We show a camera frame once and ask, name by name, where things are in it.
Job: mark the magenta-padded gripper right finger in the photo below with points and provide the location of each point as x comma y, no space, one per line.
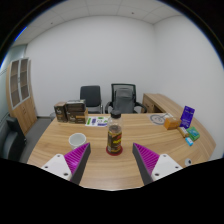
147,158

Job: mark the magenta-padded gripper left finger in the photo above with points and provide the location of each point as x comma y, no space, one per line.
76,157

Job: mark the clear drink bottle black cap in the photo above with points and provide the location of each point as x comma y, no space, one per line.
114,135

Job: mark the white mug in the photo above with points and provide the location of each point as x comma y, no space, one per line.
77,140

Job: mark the small white round object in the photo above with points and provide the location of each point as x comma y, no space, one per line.
188,162

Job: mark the round glass dish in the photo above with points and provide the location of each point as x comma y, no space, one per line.
157,118

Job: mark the white printed leaflet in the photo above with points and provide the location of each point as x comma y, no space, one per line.
96,121

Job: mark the orange box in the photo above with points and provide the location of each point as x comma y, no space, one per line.
172,123

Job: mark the small brown packet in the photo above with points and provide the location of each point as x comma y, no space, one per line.
182,131

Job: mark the small blue packet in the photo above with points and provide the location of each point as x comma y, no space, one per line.
189,141

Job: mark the grey waste bin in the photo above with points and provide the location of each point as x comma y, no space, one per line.
52,116

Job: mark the tall dark brown box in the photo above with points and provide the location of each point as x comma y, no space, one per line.
60,112

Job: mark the flat dark brown box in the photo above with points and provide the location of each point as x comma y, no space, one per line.
75,106

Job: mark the green box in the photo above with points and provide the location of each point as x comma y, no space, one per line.
193,133

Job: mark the purple standing sign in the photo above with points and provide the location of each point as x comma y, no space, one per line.
187,116

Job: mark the wooden side cabinet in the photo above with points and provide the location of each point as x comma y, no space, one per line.
160,101

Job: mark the black visitor chair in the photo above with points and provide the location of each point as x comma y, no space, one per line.
90,96

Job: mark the grey mesh office chair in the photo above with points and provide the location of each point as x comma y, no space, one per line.
123,99

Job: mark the black sofa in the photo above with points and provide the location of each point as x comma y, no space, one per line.
10,138

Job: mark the wooden shelf unit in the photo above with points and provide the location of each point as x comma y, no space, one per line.
20,91

